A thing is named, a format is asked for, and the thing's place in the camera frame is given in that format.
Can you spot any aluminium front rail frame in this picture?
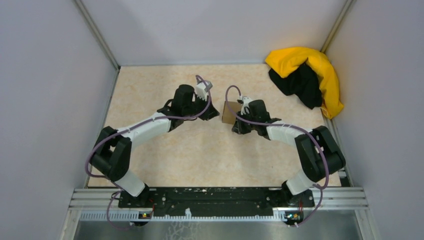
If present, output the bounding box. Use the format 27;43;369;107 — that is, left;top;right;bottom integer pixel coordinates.
60;186;380;240

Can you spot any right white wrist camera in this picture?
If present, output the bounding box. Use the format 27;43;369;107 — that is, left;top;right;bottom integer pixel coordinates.
237;95;253;116

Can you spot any right corner aluminium post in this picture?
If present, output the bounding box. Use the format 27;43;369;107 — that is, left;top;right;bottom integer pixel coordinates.
320;0;357;54

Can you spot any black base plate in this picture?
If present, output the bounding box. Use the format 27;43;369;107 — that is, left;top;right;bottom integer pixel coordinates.
118;187;315;217

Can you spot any brown cardboard box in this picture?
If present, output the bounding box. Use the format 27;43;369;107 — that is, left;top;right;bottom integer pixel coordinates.
221;101;242;125

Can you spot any black cloth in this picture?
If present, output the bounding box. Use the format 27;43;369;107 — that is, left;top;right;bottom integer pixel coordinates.
268;62;323;109

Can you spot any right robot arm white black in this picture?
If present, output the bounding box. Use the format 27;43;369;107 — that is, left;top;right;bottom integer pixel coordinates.
231;96;346;206

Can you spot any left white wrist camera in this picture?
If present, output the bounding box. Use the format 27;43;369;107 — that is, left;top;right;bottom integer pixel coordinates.
194;80;213;102

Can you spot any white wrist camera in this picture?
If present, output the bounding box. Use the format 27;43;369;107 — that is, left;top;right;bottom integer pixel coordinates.
237;95;253;116
194;80;213;102

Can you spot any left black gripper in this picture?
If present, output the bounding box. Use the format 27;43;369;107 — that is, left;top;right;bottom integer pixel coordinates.
183;93;220;121

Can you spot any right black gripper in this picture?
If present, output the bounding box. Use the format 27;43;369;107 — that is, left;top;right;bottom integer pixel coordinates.
232;109;259;134

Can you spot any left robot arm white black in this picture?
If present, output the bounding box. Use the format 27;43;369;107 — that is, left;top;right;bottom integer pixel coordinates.
86;81;219;207

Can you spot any yellow cloth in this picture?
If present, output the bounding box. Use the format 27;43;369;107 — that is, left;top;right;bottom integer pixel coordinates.
265;46;344;120

